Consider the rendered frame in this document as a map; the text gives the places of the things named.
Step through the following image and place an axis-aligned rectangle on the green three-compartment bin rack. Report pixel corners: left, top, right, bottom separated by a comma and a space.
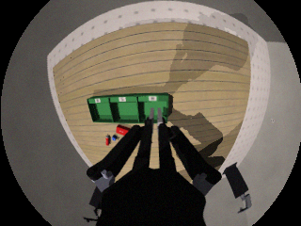
87, 93, 168, 123

